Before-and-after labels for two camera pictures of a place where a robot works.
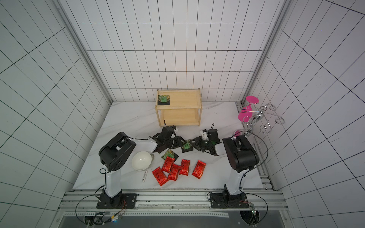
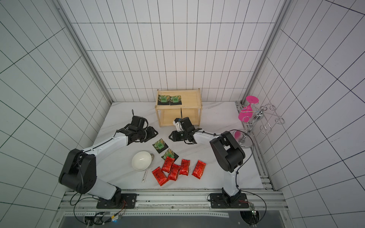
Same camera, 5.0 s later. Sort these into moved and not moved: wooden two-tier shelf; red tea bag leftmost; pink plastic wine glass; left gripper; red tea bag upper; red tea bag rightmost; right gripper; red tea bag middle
Moved: left gripper; right gripper
Not moved: red tea bag upper; red tea bag middle; wooden two-tier shelf; red tea bag leftmost; pink plastic wine glass; red tea bag rightmost
